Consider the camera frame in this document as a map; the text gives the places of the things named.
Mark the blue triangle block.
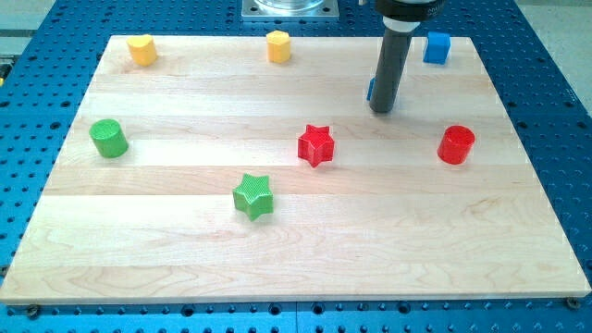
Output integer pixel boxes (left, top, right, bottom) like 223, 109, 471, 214
366, 78, 376, 102

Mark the black robot arm flange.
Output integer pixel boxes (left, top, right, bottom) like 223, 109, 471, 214
375, 0, 447, 22

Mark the yellow hexagon block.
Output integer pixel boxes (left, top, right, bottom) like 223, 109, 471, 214
266, 31, 291, 63

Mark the red star block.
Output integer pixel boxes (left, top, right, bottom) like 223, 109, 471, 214
298, 124, 335, 167

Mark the green star block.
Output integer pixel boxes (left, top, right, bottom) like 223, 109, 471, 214
232, 173, 274, 221

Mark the wooden board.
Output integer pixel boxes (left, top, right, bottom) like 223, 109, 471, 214
1, 35, 590, 305

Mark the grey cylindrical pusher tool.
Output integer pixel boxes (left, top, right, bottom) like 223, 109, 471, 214
369, 17, 420, 114

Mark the red cylinder block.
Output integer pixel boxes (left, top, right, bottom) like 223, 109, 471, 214
437, 125, 475, 165

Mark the blue cube block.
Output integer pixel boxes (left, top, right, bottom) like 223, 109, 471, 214
423, 31, 450, 65

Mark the green cylinder block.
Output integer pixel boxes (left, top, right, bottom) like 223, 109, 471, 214
89, 118, 129, 158

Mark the yellow heart block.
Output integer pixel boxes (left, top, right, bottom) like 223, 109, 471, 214
126, 34, 157, 67

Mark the blue perforated table plate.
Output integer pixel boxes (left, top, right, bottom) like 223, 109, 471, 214
1, 0, 591, 332

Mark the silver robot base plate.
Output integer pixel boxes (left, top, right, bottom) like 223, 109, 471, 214
241, 0, 339, 21

